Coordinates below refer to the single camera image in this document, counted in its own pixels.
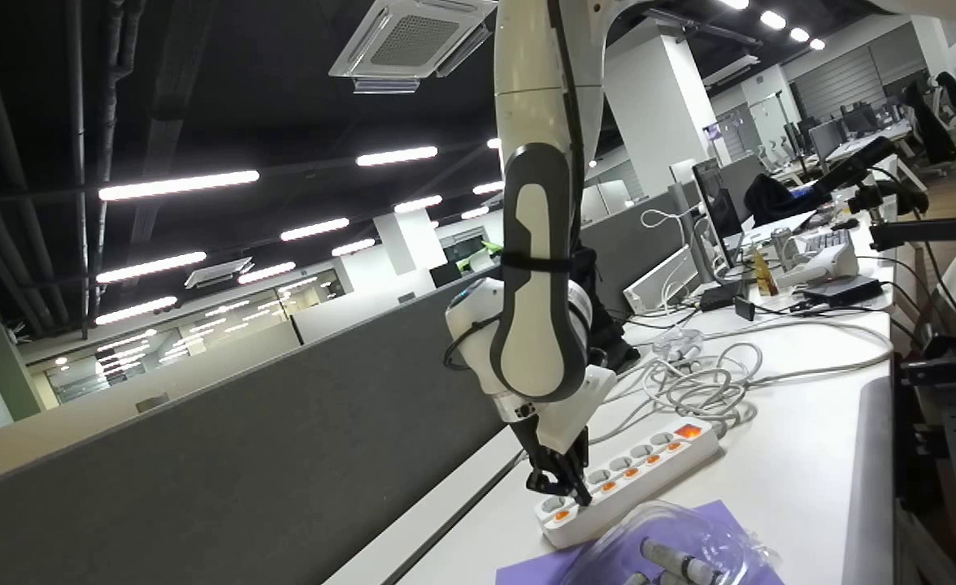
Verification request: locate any dark clothed person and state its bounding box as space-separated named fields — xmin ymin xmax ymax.
xmin=900 ymin=70 xmax=956 ymax=169

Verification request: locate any white desktop device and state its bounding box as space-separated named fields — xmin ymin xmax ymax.
xmin=772 ymin=224 xmax=863 ymax=292

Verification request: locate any black office chair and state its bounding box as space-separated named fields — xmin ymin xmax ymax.
xmin=743 ymin=172 xmax=818 ymax=227

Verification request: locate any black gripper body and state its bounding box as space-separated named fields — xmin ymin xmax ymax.
xmin=528 ymin=426 xmax=596 ymax=482

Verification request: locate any amber bottle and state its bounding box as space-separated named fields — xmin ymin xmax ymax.
xmin=749 ymin=243 xmax=777 ymax=295

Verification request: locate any ceiling air conditioner cassette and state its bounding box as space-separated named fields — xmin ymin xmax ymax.
xmin=326 ymin=0 xmax=501 ymax=96

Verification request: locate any black horizontal bar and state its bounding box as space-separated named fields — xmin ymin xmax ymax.
xmin=865 ymin=210 xmax=956 ymax=254

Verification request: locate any black computer monitor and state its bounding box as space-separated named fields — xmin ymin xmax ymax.
xmin=691 ymin=156 xmax=749 ymax=273

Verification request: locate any white six-slot extension cord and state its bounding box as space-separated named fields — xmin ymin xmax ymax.
xmin=538 ymin=418 xmax=730 ymax=552

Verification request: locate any grey desk partition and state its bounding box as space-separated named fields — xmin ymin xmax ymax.
xmin=0 ymin=277 xmax=533 ymax=585

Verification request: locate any white square pillar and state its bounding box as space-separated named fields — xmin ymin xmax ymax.
xmin=606 ymin=25 xmax=721 ymax=204

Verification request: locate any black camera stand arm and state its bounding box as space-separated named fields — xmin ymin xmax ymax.
xmin=799 ymin=133 xmax=934 ymax=222

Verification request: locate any long grey cable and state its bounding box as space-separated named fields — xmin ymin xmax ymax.
xmin=701 ymin=312 xmax=895 ymax=390

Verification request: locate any clear plastic bag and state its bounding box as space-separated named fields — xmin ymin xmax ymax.
xmin=563 ymin=501 xmax=787 ymax=585

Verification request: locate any tangled white cable bundle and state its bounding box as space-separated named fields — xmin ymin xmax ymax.
xmin=596 ymin=327 xmax=769 ymax=445

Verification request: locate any black backpack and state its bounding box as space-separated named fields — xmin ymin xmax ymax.
xmin=580 ymin=241 xmax=644 ymax=376

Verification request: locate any flat black box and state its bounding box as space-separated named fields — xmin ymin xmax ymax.
xmin=799 ymin=273 xmax=886 ymax=308

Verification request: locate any purple mat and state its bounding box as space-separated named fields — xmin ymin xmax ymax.
xmin=494 ymin=496 xmax=790 ymax=585

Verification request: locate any small grey partition panel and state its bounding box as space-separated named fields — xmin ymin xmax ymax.
xmin=583 ymin=187 xmax=713 ymax=289

